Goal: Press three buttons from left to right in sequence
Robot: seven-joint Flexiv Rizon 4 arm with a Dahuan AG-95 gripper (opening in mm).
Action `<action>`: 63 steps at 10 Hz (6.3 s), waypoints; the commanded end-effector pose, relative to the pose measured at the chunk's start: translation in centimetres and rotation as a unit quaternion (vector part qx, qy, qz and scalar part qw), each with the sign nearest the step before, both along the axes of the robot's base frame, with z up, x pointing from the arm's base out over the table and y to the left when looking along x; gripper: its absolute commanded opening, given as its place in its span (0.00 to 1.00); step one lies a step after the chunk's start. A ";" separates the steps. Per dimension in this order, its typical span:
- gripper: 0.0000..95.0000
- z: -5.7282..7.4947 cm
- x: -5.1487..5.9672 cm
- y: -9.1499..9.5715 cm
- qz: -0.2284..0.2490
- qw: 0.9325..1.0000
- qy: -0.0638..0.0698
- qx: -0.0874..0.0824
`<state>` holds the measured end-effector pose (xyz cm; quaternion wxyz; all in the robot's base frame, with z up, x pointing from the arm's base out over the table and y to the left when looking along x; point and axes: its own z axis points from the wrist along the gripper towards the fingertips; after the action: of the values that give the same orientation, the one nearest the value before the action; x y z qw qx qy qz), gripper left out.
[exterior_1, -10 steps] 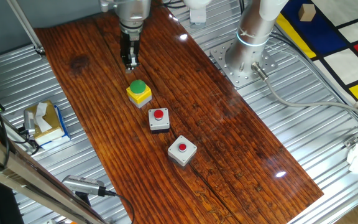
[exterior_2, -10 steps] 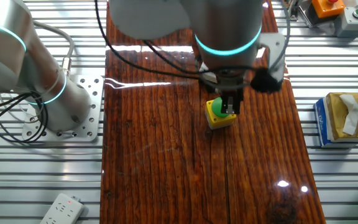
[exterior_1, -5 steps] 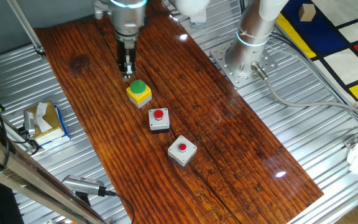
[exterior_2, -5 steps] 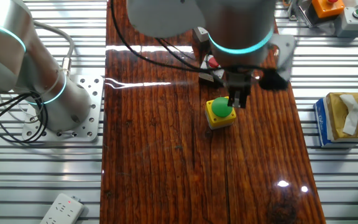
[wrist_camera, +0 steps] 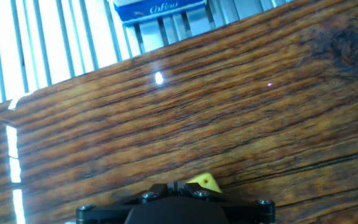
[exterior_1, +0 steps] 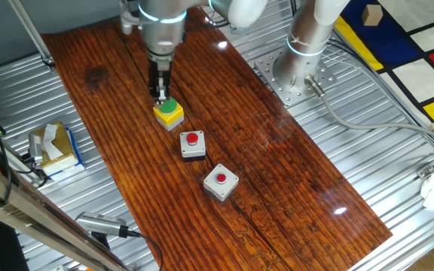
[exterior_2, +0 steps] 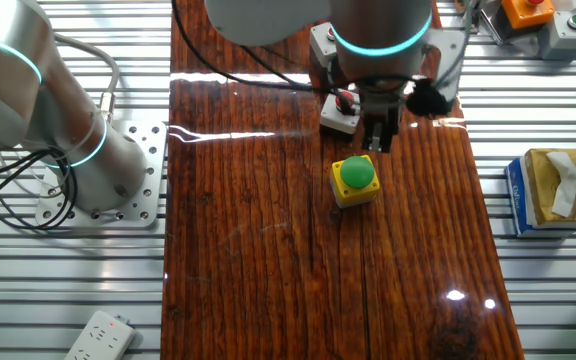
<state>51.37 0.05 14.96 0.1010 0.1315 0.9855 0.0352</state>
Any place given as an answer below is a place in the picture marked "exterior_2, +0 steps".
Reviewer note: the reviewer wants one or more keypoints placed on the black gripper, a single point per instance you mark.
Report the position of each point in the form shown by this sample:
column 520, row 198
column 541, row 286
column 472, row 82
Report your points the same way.
column 380, row 116

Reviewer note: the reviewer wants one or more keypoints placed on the yellow box green button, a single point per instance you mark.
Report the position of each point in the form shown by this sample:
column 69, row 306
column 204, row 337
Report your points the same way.
column 355, row 175

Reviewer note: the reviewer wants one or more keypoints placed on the grey box large red button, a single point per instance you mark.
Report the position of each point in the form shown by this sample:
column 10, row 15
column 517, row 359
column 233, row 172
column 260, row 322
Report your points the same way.
column 338, row 120

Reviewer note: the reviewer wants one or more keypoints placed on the orange box red button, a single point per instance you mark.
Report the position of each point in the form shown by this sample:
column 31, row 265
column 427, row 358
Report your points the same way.
column 525, row 15

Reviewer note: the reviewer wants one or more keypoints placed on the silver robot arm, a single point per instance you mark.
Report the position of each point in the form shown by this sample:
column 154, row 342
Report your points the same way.
column 378, row 25

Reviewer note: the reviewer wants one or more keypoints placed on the grey box small red button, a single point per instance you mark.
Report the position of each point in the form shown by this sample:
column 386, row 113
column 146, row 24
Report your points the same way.
column 320, row 47

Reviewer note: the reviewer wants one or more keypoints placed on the dark wooden board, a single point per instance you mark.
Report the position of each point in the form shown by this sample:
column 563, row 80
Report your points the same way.
column 268, row 225

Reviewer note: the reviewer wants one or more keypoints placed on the gold and blue tissue box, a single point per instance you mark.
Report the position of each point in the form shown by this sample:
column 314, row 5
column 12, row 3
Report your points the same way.
column 558, row 200

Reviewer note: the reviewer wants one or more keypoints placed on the grey box green button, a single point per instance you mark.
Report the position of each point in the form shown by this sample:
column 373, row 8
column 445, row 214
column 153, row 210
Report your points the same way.
column 565, row 37

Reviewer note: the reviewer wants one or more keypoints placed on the white power strip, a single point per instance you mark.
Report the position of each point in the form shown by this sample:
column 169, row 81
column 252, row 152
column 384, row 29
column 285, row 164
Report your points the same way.
column 100, row 337

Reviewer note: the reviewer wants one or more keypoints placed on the metal bracket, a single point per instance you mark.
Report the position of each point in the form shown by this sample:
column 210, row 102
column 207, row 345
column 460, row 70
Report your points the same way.
column 488, row 25

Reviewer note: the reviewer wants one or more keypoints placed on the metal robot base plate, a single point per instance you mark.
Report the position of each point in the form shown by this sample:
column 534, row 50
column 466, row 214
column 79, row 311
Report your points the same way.
column 148, row 150

